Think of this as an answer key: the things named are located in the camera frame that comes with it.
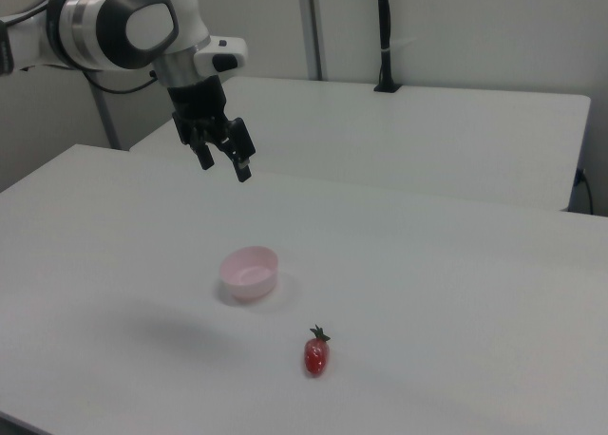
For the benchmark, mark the pink plastic bowl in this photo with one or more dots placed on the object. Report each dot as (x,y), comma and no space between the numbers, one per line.
(249,283)

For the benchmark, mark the red strawberry with green leaves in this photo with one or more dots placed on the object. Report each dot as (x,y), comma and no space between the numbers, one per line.
(317,356)

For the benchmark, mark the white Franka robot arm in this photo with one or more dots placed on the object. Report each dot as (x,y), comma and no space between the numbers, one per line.
(142,26)

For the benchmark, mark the black camera stand pole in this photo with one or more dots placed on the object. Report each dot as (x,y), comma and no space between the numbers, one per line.
(385,26)

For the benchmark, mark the grey partition post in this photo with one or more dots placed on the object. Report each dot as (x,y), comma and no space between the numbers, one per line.
(313,26)
(105,112)

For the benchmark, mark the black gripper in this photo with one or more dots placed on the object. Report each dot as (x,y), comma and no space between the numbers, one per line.
(197,105)

